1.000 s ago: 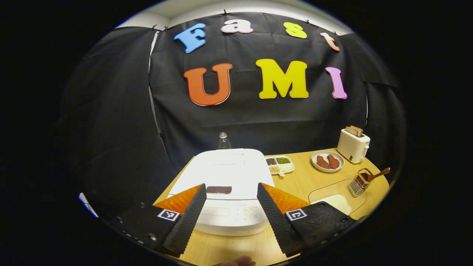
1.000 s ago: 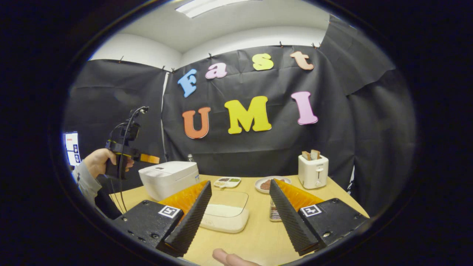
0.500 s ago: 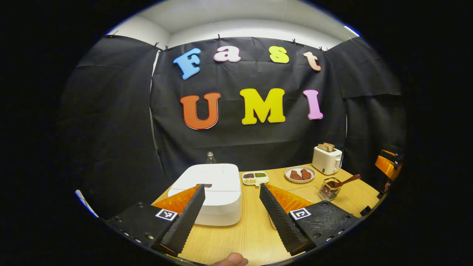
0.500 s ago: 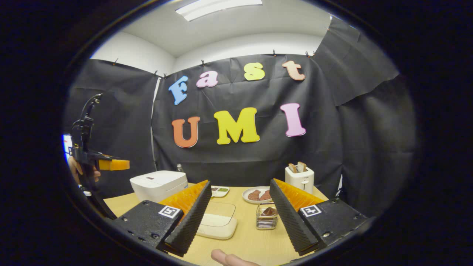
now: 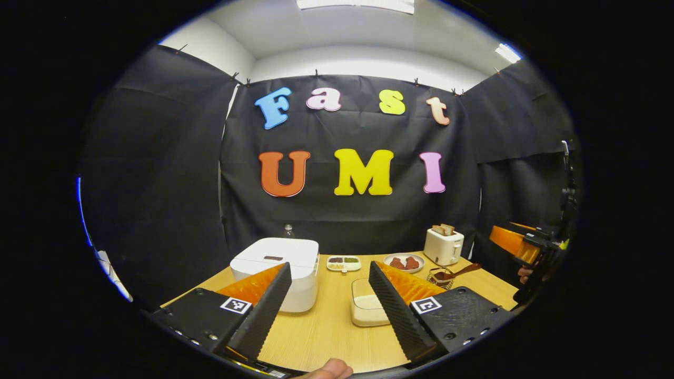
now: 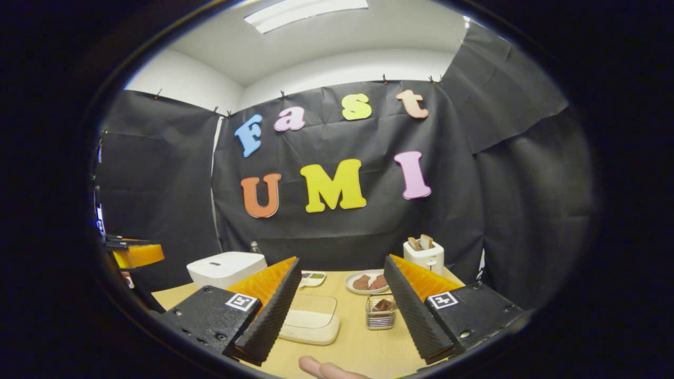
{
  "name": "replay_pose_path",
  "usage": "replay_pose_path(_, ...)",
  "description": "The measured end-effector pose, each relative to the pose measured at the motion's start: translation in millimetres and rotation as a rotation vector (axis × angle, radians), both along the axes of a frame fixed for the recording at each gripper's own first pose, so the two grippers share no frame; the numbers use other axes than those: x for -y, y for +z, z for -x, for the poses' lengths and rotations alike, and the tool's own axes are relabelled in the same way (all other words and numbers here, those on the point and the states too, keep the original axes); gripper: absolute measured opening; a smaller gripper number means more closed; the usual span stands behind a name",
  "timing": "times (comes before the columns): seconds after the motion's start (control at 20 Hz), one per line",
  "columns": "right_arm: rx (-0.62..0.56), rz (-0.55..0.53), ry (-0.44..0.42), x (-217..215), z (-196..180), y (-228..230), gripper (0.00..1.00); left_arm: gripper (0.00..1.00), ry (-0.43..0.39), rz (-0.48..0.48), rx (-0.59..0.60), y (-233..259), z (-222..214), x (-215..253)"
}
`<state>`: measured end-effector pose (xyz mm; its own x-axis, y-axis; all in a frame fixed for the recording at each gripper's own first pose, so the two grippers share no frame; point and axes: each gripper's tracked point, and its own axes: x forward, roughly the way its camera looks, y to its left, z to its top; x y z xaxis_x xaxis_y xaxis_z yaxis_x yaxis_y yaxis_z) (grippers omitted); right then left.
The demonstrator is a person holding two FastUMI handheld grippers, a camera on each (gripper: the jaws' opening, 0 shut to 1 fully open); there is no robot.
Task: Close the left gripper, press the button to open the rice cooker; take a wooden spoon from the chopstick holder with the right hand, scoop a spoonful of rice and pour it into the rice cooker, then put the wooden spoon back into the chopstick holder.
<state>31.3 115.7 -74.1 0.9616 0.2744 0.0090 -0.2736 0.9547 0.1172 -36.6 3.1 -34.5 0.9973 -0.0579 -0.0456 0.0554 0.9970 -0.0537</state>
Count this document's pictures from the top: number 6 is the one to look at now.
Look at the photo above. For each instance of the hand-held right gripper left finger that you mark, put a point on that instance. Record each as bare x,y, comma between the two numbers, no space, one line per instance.
271,316

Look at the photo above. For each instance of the clear glass bottle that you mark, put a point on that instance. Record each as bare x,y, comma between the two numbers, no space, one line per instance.
255,248

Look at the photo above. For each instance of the white divided condiment dish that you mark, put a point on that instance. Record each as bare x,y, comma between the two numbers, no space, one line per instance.
313,278

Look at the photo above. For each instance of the white toaster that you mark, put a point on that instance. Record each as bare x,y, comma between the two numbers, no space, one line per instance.
427,259

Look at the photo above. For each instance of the black backdrop cloth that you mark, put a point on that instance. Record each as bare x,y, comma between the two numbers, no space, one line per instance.
500,200

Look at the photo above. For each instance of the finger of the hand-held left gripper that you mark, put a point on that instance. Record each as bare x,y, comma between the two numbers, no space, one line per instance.
139,256

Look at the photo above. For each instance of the white round plate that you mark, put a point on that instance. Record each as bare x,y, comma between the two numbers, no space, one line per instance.
352,287

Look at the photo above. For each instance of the white rice cooker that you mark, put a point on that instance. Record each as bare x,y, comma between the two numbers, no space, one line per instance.
221,268

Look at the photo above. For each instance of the clear box of rice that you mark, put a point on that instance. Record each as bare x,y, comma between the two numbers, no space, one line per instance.
310,323

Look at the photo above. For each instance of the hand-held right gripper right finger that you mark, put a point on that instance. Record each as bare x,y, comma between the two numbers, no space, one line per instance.
413,316

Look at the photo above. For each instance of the toasted bread slice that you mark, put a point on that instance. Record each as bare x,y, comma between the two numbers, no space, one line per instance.
426,241
414,243

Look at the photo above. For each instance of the brown meat piece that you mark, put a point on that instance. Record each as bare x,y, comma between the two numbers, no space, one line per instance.
378,282
361,282

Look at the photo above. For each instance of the brown wooden spoon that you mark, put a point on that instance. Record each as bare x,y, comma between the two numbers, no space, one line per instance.
383,305

